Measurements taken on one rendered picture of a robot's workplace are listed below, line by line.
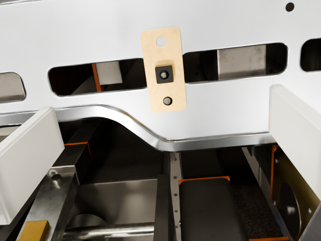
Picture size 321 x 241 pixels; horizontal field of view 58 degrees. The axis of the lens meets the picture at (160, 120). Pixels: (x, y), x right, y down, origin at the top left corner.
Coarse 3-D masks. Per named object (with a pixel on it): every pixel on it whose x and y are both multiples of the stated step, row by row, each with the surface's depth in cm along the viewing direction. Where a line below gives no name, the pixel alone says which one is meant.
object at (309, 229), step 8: (320, 208) 7; (312, 216) 7; (320, 216) 7; (312, 224) 7; (320, 224) 7; (304, 232) 7; (312, 232) 7; (320, 232) 7; (304, 240) 7; (312, 240) 7; (320, 240) 7
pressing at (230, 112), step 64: (0, 0) 27; (64, 0) 27; (128, 0) 27; (192, 0) 27; (256, 0) 26; (320, 0) 26; (0, 64) 29; (64, 64) 29; (128, 128) 31; (192, 128) 31; (256, 128) 31
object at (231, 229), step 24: (192, 168) 42; (216, 168) 42; (192, 192) 36; (216, 192) 35; (192, 216) 32; (216, 216) 31; (240, 216) 32; (192, 240) 29; (216, 240) 28; (240, 240) 28
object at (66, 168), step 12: (84, 120) 50; (96, 120) 49; (84, 132) 45; (96, 132) 46; (72, 144) 40; (84, 144) 40; (60, 156) 37; (72, 156) 37; (84, 156) 38; (60, 168) 35; (72, 168) 35; (84, 168) 38
